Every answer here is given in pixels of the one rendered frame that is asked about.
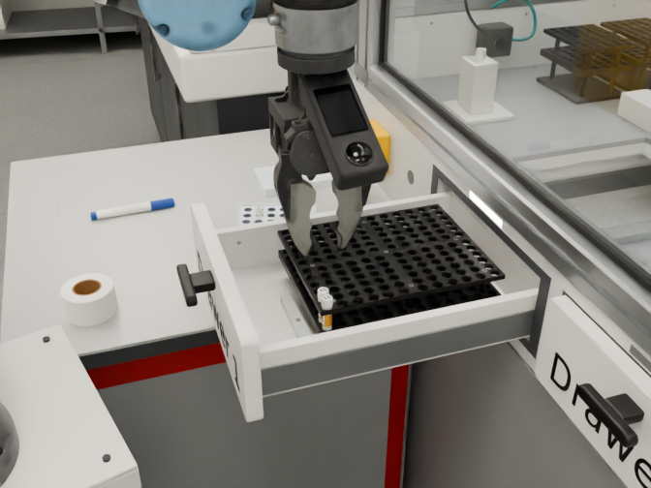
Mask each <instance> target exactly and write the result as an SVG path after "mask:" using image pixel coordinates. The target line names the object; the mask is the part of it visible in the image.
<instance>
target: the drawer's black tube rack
mask: <svg viewBox="0 0 651 488"><path fill-rule="evenodd" d="M432 209H436V210H432ZM420 211H422V212H420ZM437 214H440V215H437ZM395 216H398V217H395ZM382 218H385V219H382ZM412 219H415V220H412ZM368 220H372V221H368ZM443 220H445V221H443ZM398 221H403V222H398ZM432 222H433V223H432ZM386 223H388V224H386ZM416 224H419V225H416ZM338 225H339V221H334V222H328V223H322V224H317V225H312V228H311V230H310V238H311V240H312V242H313V246H312V248H311V250H310V252H309V255H308V256H307V257H308V258H309V259H310V261H311V263H312V264H310V265H308V266H314V268H315V270H316V272H317V273H318V275H319V277H320V279H321V281H322V282H323V284H324V286H325V288H328V290H329V295H331V296H332V298H333V302H334V304H335V306H336V308H337V314H332V326H331V330H329V331H333V330H338V329H342V328H347V327H352V326H357V325H362V324H366V323H370V322H375V321H380V320H388V319H393V318H398V317H402V316H407V315H411V314H416V313H421V312H425V311H430V310H435V309H440V308H444V307H448V306H453V305H458V304H463V303H467V302H472V301H477V300H482V299H485V298H490V297H495V296H500V295H502V294H501V293H500V292H499V291H497V290H496V288H495V287H494V286H493V285H492V284H491V283H490V282H494V281H499V280H504V279H505V276H506V275H505V274H504V273H503V272H502V270H501V269H500V268H499V267H498V266H497V265H496V264H495V263H494V262H493V261H492V260H491V259H490V258H489V257H488V256H487V255H486V254H485V252H484V251H483V250H482V249H481V248H480V247H479V246H478V245H477V244H476V243H475V242H474V241H473V240H472V239H471V238H470V236H469V235H468V234H467V233H466V232H465V231H464V230H463V229H462V228H461V227H460V226H459V225H458V224H457V223H456V222H455V221H454V220H453V219H452V217H451V216H450V215H449V214H448V213H447V212H446V211H445V210H444V209H443V208H442V207H441V206H440V205H439V204H432V205H426V206H422V207H416V208H410V209H404V210H398V211H392V212H387V213H381V214H375V215H369V216H363V217H360V219H359V222H358V224H357V226H356V229H355V231H354V233H353V235H352V237H351V238H350V240H349V242H348V243H347V245H346V247H345V248H344V249H339V248H338V243H337V239H332V238H337V235H336V230H337V228H338ZM446 225H449V226H446ZM373 226H376V227H373ZM404 227H406V228H404ZM325 228H329V229H325ZM312 229H315V230H312ZM377 230H380V231H377ZM452 230H456V231H452ZM330 232H332V234H330ZM314 235H319V236H314ZM456 235H458V236H461V237H458V236H456ZM318 241H324V242H318ZM463 243H466V244H469V245H465V244H463ZM470 249H471V250H474V251H470ZM474 256H479V257H474ZM278 257H279V259H280V260H281V262H282V264H283V266H284V268H285V270H286V272H287V274H288V276H289V278H290V280H291V282H292V284H293V286H294V289H295V291H296V293H297V295H298V297H299V299H300V301H301V303H302V305H303V307H304V308H305V310H306V312H307V314H308V316H309V318H310V320H311V321H312V323H313V325H314V327H315V329H316V331H317V333H318V334H320V333H324V332H328V331H325V330H323V324H322V323H321V322H319V312H318V310H317V308H316V306H315V304H314V302H313V300H312V298H311V297H310V295H309V293H308V291H307V289H306V287H305V286H304V284H303V283H302V281H301V279H300V277H299V275H298V273H297V271H296V269H295V267H294V265H293V263H292V261H291V259H290V257H289V255H288V253H287V251H286V250H285V249H284V250H278ZM479 261H484V262H485V263H481V262H479ZM485 268H491V269H485ZM491 274H495V275H498V276H492V275H491Z"/></svg>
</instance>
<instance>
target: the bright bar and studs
mask: <svg viewBox="0 0 651 488"><path fill-rule="evenodd" d="M280 302H281V305H282V307H283V309H284V311H285V313H286V315H287V318H288V320H289V322H290V324H291V326H292V328H293V330H294V334H295V336H296V338H300V337H305V336H310V335H311V333H310V331H309V329H308V327H307V325H306V323H305V321H304V319H303V317H302V315H301V313H300V312H299V310H298V308H297V306H296V304H295V301H294V299H293V297H292V295H291V294H290V293H289V294H284V295H281V296H280Z"/></svg>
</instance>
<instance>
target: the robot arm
mask: <svg viewBox="0 0 651 488"><path fill-rule="evenodd" d="M92 1H95V2H98V3H101V4H104V5H105V4H107V5H109V6H112V7H114V8H115V7H116V9H119V10H122V11H125V12H128V13H130V14H133V15H138V16H141V17H144V18H146V20H147V21H148V22H149V24H150V25H151V27H152V28H153V29H154V30H155V31H156V32H157V33H158V34H159V35H160V36H161V37H162V38H163V39H164V40H166V41H167V42H169V43H170V44H172V45H174V46H177V47H180V48H183V49H187V50H193V51H208V50H212V49H217V48H219V47H222V46H225V45H227V44H229V43H230V42H232V41H233V40H235V39H236V38H237V37H238V36H239V35H240V34H241V33H242V32H243V31H244V29H245V28H246V27H247V25H248V23H249V22H250V20H251V18H252V16H253V15H254V13H255V7H256V1H257V0H92ZM272 1H273V8H274V14H271V15H269V16H268V17H267V22H268V24H269V25H270V26H274V33H275V44H277V62H278V65H279V66H280V67H281V68H283V69H285V70H287V71H288V86H286V89H285V93H284V95H283V96H277V97H269V98H268V111H269V130H270V145H271V146H272V148H273V149H274V151H275V152H276V154H277V156H278V158H279V162H278V163H277V164H276V166H275V168H274V171H273V182H274V188H275V191H276V194H277V197H278V199H279V201H280V204H281V206H282V209H283V212H284V218H285V221H286V223H287V226H288V229H289V232H290V235H291V237H292V240H293V241H294V244H295V245H296V247H297V248H298V250H299V251H300V252H301V253H302V254H303V255H304V256H308V255H309V252H310V250H311V248H312V246H313V242H312V240H311V238H310V230H311V228H312V223H311V220H310V211H311V209H312V207H313V205H314V204H315V202H316V194H317V193H316V191H315V189H314V188H313V186H312V185H311V184H310V183H309V182H307V181H306V180H304V179H303V178H302V175H306V177H307V178H308V180H309V181H312V180H314V178H315V177H316V175H318V174H324V173H331V176H332V178H333V179H332V181H331V186H332V192H333V193H334V194H335V195H336V198H337V200H338V207H337V210H336V215H337V216H338V219H339V225H338V228H337V230H336V235H337V243H338V248H339V249H344V248H345V247H346V245H347V243H348V242H349V240H350V238H351V237H352V235H353V233H354V231H355V229H356V227H357V224H358V222H359V219H360V216H361V213H362V210H363V207H364V206H365V205H366V202H367V199H368V195H369V192H370V188H371V185H372V184H374V183H379V182H382V181H384V179H385V177H386V175H387V172H388V161H387V159H386V157H385V155H384V152H383V150H382V148H381V145H380V143H379V142H378V139H377V137H376V135H375V132H374V130H373V128H372V125H371V123H370V121H369V118H368V116H367V114H366V111H365V109H364V107H363V105H362V102H361V100H360V98H359V95H358V93H357V90H356V88H355V86H354V83H353V81H352V79H351V76H350V74H349V72H348V70H347V69H348V68H350V67H352V66H353V65H354V64H355V45H356V44H357V41H358V0H272ZM284 100H285V101H284ZM281 101H283V102H282V103H277V102H281ZM273 120H274V134H273ZM18 452H19V440H18V435H17V432H16V427H15V424H14V421H13V418H12V417H11V415H10V413H9V411H8V410H7V409H6V408H5V406H4V405H3V404H2V403H1V402H0V487H1V486H2V485H3V484H4V483H5V481H6V480H7V479H8V477H9V476H10V474H11V472H12V470H13V469H14V466H15V464H16V460H17V456H18Z"/></svg>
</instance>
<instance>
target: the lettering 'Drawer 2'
mask: <svg viewBox="0 0 651 488"><path fill-rule="evenodd" d="M558 358H559V359H560V361H561V362H562V363H563V364H564V366H565V368H566V370H567V374H568V378H567V382H566V384H565V386H562V385H560V384H559V383H558V382H557V381H556V380H555V379H554V375H555V370H556V365H557V361H558ZM550 378H551V379H552V381H553V382H554V383H555V384H556V385H557V386H558V387H559V388H560V389H561V390H563V391H566V390H568V389H569V387H570V384H571V372H570V369H569V367H568V365H567V364H566V362H565V361H564V359H563V358H562V357H561V356H560V355H559V354H558V353H557V352H555V357H554V361H553V366H552V371H551V375H550ZM577 387H578V384H576V387H575V391H574V395H573V401H572V404H573V405H574V406H575V402H576V398H577ZM589 412H590V413H592V414H593V415H594V416H595V417H596V415H595V414H594V413H593V412H592V411H591V410H590V409H586V411H585V418H586V420H587V422H588V423H589V425H590V426H591V427H593V428H596V429H595V431H596V432H597V433H598V434H599V431H600V427H601V423H602V422H601V421H600V420H599V419H598V418H597V417H596V419H597V420H598V422H597V424H595V425H594V424H593V423H591V421H590V420H589V417H588V414H589ZM616 443H617V440H616V438H614V439H613V441H611V433H610V432H609V430H608V439H607V445H608V446H609V448H610V449H612V448H613V447H614V445H615V444H616ZM633 449H634V447H633V446H632V447H628V448H627V449H626V451H625V452H624V453H623V445H622V444H621V443H620V444H619V459H620V460H621V462H622V463H623V462H624V461H625V459H626V458H627V457H628V455H629V454H630V453H631V451H632V450H633ZM622 453H623V455H622ZM641 463H644V464H645V465H646V466H647V467H648V468H649V469H650V472H651V465H650V464H649V463H648V462H647V461H646V460H645V459H643V458H639V459H637V460H636V461H635V476H636V478H637V480H638V482H639V483H640V485H641V486H642V487H643V488H648V487H647V486H646V485H645V484H644V483H643V482H642V481H641V479H640V477H639V474H638V469H640V470H641V472H642V473H643V474H644V475H645V476H646V477H647V478H648V480H649V481H650V482H651V477H650V476H649V475H648V474H647V473H646V471H645V470H644V469H643V468H642V467H641V466H640V464H641Z"/></svg>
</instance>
